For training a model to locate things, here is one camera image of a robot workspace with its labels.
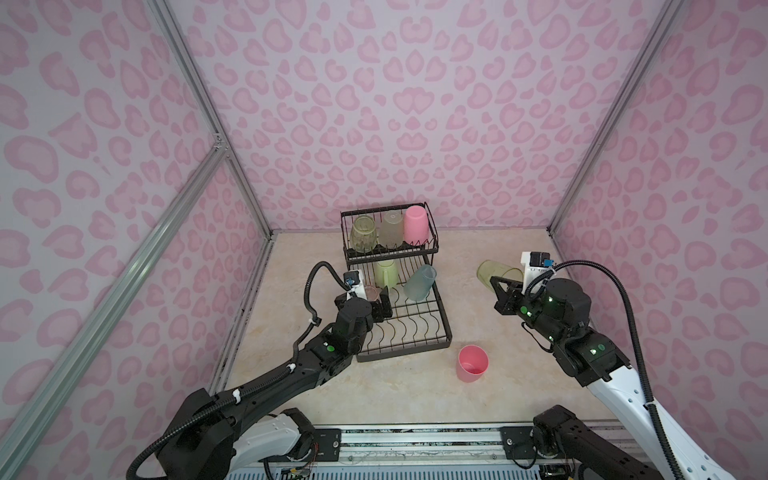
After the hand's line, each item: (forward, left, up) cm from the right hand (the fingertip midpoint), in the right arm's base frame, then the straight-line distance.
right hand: (492, 278), depth 69 cm
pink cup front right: (-9, +1, -29) cm, 30 cm away
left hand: (+4, +28, -9) cm, 30 cm away
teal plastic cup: (+13, +15, -22) cm, 30 cm away
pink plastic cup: (+21, +17, -3) cm, 27 cm away
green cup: (+7, -1, -6) cm, 9 cm away
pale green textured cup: (+20, +25, -6) cm, 32 cm away
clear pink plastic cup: (-2, +28, -4) cm, 28 cm away
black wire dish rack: (+1, +17, -27) cm, 32 cm away
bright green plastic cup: (+16, +32, -2) cm, 36 cm away
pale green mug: (+14, +26, -18) cm, 35 cm away
